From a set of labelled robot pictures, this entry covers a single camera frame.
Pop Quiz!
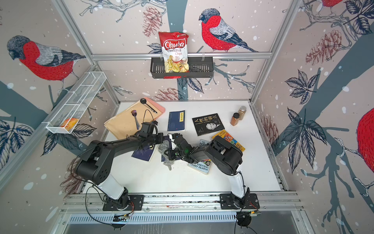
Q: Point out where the grey striped cloth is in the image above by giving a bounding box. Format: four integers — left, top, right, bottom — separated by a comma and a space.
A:
163, 150, 175, 171

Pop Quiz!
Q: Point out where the dark blue book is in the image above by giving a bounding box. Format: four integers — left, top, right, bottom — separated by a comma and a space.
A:
158, 135, 174, 162
131, 145, 156, 162

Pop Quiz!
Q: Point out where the colourful treehouse book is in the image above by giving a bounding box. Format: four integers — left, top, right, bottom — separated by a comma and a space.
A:
188, 139, 212, 175

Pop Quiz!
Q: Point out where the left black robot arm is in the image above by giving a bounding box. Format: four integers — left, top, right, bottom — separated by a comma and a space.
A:
75, 121, 163, 200

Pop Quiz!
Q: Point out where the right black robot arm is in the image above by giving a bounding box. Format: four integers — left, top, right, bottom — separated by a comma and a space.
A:
165, 134, 249, 204

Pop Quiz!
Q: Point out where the blue book yellow label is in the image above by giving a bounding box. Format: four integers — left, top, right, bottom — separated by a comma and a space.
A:
168, 111, 185, 132

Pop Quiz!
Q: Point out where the black book with face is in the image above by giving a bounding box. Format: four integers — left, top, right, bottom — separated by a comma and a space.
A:
192, 113, 225, 136

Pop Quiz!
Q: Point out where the yellow orange treehouse book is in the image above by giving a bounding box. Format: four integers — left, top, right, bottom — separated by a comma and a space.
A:
211, 130, 245, 152

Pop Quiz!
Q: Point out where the pink tray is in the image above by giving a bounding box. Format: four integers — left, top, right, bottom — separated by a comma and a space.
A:
124, 97, 165, 137

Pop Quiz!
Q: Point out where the iridescent purple spoon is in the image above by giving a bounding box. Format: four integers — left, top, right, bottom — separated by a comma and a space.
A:
131, 110, 140, 130

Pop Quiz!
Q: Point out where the tan paper sheet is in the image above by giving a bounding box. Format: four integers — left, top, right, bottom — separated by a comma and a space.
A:
104, 100, 163, 140

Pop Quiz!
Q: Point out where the black spoon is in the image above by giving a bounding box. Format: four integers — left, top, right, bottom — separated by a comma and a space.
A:
140, 98, 158, 114

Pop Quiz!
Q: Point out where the brown spice jar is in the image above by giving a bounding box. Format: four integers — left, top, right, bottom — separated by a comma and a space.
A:
230, 113, 240, 126

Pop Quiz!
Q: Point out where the tan spice jar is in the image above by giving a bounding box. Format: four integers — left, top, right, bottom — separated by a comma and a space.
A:
238, 106, 247, 120

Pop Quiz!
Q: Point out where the orange packet in shelf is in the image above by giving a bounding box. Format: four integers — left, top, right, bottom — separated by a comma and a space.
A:
60, 118, 79, 132

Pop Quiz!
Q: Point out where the red cassava chips bag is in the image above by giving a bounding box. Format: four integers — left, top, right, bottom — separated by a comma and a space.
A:
158, 32, 190, 73

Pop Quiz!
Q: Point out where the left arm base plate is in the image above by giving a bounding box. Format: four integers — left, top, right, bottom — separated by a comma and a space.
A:
102, 194, 145, 212

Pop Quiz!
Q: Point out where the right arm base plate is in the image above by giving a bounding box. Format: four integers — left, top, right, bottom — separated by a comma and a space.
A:
219, 193, 260, 210

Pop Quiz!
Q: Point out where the black cable left base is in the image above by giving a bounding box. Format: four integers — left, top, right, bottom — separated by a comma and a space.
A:
84, 185, 129, 229

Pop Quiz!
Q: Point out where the black cable base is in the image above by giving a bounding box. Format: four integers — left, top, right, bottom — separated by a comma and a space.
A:
84, 185, 129, 229
232, 204, 258, 234

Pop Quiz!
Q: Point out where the white wire shelf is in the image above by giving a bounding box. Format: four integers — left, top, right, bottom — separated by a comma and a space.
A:
46, 71, 107, 134

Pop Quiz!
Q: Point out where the black wall basket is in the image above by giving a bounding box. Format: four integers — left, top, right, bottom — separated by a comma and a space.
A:
150, 57, 214, 79

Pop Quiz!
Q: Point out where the black cable right base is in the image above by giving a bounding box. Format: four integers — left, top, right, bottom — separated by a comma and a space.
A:
232, 204, 258, 234

